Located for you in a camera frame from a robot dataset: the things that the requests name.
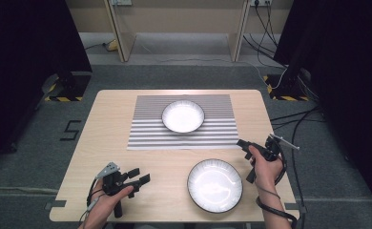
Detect yellow floor object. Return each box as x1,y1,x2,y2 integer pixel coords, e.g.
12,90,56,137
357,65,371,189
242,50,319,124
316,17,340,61
105,38,119,52

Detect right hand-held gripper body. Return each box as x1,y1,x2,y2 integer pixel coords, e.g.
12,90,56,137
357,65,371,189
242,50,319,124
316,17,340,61
253,133,300,162

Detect grey striped table mat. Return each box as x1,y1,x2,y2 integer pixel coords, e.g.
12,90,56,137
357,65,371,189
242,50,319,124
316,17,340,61
126,94,240,151

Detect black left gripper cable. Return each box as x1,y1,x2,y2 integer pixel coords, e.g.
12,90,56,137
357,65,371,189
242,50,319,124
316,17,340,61
78,178,104,228

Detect person's right hand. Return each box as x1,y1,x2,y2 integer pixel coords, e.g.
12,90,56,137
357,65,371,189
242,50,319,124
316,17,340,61
248,145,285,191

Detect white plate with dark rim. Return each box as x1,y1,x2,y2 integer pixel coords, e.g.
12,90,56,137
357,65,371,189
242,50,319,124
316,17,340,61
160,99,206,135
186,158,244,214

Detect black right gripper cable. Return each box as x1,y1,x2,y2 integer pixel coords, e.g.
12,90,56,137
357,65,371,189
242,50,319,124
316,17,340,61
255,136,300,229

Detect person's left hand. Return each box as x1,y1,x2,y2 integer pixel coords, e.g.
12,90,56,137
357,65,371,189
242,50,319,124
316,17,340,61
88,185,134,223

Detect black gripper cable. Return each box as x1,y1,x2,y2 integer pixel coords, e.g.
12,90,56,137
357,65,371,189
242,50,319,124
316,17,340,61
255,136,300,229
78,178,104,228

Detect black stand base hazard tape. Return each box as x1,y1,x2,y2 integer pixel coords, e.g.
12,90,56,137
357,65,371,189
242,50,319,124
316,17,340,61
42,71,93,103
262,73,312,102

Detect black curtain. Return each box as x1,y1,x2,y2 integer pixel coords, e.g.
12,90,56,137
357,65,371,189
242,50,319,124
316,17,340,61
0,0,93,175
273,0,372,219

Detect black floor cables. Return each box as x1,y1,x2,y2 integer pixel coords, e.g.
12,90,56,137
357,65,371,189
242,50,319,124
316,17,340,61
242,3,326,204

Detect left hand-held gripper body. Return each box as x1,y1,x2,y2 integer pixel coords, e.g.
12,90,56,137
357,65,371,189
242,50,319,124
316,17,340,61
94,161,134,219

